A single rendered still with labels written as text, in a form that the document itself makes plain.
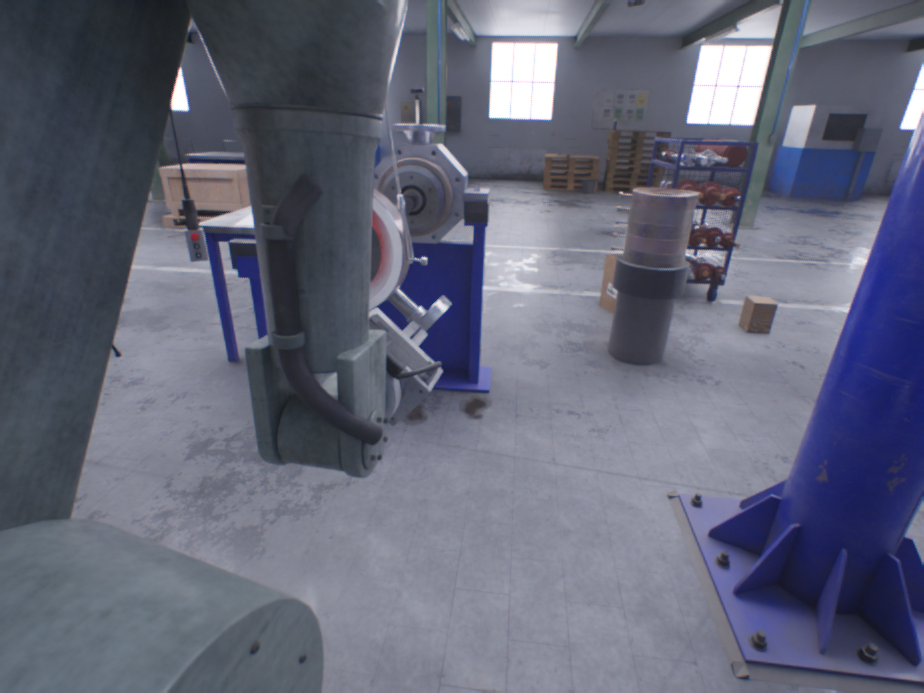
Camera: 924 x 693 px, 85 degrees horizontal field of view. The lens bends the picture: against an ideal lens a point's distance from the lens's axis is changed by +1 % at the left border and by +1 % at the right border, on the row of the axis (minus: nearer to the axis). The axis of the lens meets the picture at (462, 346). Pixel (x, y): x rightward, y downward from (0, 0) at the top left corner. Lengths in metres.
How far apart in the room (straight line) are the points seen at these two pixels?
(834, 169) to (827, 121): 1.04
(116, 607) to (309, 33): 0.53
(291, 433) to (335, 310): 0.23
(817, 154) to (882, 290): 12.46
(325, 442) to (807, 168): 13.62
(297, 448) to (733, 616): 1.53
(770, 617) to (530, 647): 0.77
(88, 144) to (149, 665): 0.50
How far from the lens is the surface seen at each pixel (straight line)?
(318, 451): 0.86
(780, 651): 1.98
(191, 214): 2.25
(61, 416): 0.68
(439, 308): 1.41
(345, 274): 0.74
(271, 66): 0.67
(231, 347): 3.47
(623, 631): 1.87
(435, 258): 2.86
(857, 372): 1.76
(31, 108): 0.65
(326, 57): 0.64
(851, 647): 2.10
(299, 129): 0.70
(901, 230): 1.68
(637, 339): 3.43
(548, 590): 1.91
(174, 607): 0.43
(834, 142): 14.32
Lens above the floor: 1.45
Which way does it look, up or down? 24 degrees down
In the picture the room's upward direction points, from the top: 1 degrees clockwise
